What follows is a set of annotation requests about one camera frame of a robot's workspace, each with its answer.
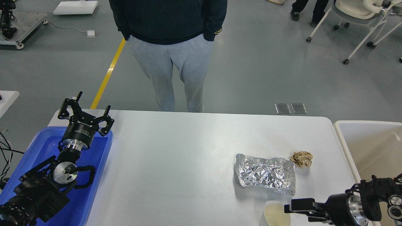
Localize floor metal plate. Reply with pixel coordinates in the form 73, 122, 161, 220
291, 103, 307, 114
275, 103, 291, 114

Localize person in grey sweatpants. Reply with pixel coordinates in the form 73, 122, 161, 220
109, 0, 227, 113

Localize crumpled silver foil bag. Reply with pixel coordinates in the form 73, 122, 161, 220
234, 153, 296, 196

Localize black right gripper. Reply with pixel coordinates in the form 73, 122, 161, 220
284, 193, 368, 226

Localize blue plastic bin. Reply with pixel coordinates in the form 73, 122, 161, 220
0, 126, 113, 226

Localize right floor metal plate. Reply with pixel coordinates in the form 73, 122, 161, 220
291, 103, 307, 114

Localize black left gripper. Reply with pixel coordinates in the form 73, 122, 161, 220
57, 92, 115, 150

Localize crumpled brown paper ball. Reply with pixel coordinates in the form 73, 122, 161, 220
290, 151, 313, 168

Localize white flat board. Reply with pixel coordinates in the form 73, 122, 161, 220
53, 0, 98, 15

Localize white power adapter with cable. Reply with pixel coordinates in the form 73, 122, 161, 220
47, 20, 98, 38

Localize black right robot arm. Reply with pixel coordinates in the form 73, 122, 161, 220
283, 175, 402, 226

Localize white paper cup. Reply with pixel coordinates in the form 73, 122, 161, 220
259, 201, 291, 226

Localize metal cart with robot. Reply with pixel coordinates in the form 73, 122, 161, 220
0, 0, 48, 50

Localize left floor metal plate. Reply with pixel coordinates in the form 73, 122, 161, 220
275, 103, 291, 114

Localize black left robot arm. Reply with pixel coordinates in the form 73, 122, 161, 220
1, 92, 114, 226

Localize white office chair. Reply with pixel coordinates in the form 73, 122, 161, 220
306, 0, 401, 65

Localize white side table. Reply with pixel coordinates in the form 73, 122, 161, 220
0, 90, 20, 118

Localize black cables at left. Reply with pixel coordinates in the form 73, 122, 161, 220
0, 132, 25, 190

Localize white plastic bin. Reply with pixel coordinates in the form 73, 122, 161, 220
334, 121, 402, 226

